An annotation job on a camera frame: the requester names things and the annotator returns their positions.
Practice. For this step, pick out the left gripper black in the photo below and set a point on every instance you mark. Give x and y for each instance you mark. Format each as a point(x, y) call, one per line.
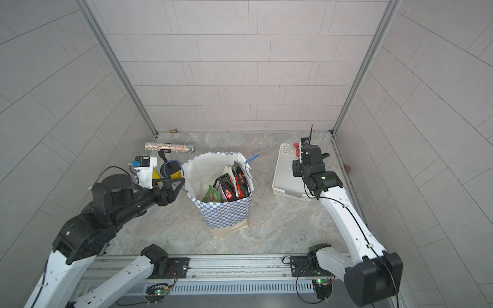
point(167, 194)

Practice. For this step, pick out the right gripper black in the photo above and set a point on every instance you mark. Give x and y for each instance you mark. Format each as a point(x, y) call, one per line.
point(296, 167)

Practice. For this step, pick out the green food packet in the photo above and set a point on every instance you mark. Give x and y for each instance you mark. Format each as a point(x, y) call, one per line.
point(212, 196)

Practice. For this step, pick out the blue checkered paper bag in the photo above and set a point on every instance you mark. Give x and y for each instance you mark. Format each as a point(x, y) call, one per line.
point(202, 171)

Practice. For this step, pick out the black red condiment packet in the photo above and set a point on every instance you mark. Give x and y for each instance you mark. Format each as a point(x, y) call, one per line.
point(241, 182)

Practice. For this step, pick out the clear red label packet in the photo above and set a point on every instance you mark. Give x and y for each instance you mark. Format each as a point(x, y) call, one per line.
point(297, 149)

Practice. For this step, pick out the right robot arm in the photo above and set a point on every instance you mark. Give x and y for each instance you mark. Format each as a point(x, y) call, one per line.
point(329, 190)

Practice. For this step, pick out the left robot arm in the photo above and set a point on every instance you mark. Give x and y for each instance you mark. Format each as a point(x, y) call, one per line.
point(117, 200)

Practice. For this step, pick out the yellow triangle block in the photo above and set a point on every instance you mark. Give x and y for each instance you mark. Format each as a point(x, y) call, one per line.
point(175, 175)

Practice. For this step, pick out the white plastic basket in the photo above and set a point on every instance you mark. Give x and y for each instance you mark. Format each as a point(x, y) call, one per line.
point(284, 183)

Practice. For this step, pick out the left circuit board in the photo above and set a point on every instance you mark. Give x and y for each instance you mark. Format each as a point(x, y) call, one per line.
point(157, 292)

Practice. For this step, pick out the circuit board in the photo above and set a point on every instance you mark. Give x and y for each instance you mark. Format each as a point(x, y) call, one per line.
point(323, 288)
point(157, 292)

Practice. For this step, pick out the right circuit board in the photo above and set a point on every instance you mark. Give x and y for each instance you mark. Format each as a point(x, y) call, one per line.
point(323, 288)

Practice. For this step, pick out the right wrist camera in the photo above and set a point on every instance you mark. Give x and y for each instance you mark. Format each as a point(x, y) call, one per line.
point(305, 144)

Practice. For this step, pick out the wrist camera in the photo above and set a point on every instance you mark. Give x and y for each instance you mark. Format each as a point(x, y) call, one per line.
point(144, 168)
point(305, 144)

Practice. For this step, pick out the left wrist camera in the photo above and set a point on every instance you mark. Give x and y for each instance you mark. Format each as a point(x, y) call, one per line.
point(144, 168)

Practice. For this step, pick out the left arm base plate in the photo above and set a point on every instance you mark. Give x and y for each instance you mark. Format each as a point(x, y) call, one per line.
point(175, 267)

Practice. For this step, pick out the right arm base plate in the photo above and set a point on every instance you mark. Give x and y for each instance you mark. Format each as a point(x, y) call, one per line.
point(301, 267)

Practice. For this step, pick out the aluminium mounting rail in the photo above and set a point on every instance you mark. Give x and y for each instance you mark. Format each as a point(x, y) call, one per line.
point(268, 267)

